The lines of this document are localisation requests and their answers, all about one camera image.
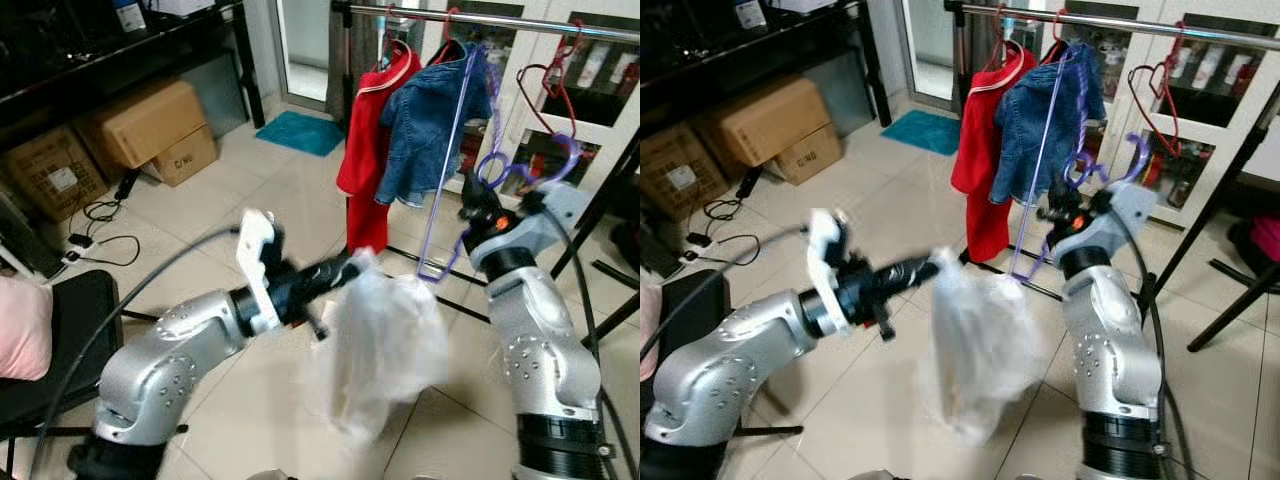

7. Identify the purple plastic hanger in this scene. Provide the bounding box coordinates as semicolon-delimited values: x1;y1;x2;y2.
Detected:
1008;42;1153;286
413;42;583;288

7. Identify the white and pink garment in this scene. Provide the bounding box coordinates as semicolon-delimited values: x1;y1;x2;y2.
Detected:
308;248;453;448
918;248;1053;448

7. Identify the red hanger under red garment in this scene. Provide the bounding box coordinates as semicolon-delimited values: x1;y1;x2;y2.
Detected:
378;8;416;71
990;5;1026;66

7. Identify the blue denim jacket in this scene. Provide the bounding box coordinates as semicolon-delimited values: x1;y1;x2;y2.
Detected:
375;42;496;208
993;42;1107;206

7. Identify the red garment white trim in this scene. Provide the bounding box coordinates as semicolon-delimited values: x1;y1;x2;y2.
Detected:
950;45;1039;264
335;45;423;253

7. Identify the white glass-door cabinet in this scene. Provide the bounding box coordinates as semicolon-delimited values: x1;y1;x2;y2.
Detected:
418;0;641;216
1040;0;1280;229

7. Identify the teal floor mat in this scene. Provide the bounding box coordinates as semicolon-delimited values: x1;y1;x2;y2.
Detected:
880;108;963;156
255;110;346;158

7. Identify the small printed cardboard box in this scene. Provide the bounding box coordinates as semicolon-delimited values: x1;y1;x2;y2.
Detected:
770;123;844;186
140;125;219;188

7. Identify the black chair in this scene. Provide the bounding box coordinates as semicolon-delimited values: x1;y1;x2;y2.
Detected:
640;268;806;441
0;268;189;476

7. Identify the black metal clothes rack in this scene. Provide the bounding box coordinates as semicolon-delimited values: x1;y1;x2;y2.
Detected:
943;0;1280;353
330;0;641;346

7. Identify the pink cushion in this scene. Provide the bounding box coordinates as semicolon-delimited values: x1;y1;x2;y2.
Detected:
0;275;54;383
640;283;664;381

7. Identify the cardboard box white label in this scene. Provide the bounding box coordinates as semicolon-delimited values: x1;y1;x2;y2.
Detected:
0;125;109;223
640;122;738;221

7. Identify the large plain cardboard box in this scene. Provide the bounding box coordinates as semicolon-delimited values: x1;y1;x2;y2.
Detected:
700;75;833;166
75;78;209;169

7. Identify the white framed glass door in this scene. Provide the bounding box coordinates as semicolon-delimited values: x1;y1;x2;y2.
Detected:
895;0;961;106
272;0;346;111

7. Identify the magenta bag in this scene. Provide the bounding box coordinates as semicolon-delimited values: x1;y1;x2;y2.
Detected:
1250;215;1280;263

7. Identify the black desk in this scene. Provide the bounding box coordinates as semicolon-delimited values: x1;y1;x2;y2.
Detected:
640;0;893;131
0;0;266;151

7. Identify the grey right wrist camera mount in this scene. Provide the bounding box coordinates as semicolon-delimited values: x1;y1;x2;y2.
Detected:
1090;183;1159;251
520;183;593;251

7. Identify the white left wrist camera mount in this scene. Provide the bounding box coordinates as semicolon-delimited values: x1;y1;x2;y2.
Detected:
806;208;852;337
236;208;287;337

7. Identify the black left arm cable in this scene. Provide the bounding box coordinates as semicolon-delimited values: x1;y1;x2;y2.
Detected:
28;225;241;480
640;225;811;361

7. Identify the empty red wire hanger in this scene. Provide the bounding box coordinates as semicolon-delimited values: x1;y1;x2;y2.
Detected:
516;18;586;141
1127;20;1193;158

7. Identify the black power adapter with cable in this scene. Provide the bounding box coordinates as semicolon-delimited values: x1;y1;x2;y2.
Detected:
65;168;143;269
688;165;766;266

